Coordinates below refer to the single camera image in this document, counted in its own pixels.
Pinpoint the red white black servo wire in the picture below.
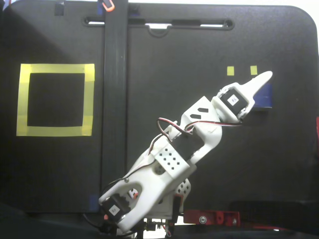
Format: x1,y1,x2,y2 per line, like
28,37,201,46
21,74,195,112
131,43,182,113
156,118,244,140

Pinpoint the black power cable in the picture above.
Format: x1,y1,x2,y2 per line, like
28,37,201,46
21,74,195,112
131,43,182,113
81,213,118,235

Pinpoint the black table carry handle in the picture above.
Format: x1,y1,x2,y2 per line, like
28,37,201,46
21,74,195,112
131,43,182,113
81,15,235,37

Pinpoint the red triangular corner bracket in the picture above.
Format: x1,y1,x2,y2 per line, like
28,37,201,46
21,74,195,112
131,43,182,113
183,209,241,228

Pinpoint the yellow tape square outline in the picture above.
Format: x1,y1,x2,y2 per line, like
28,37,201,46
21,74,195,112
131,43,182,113
16,63,96,137

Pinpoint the long black table strip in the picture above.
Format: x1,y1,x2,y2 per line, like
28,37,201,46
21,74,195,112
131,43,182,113
100,0,130,214

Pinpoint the robot controller board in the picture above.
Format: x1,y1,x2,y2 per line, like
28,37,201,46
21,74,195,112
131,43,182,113
146,218,175,233

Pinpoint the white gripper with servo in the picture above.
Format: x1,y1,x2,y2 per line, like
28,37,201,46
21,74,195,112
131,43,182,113
211,71,274,123

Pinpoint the blue and white power adapter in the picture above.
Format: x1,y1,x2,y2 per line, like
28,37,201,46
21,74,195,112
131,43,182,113
253,83,274,111

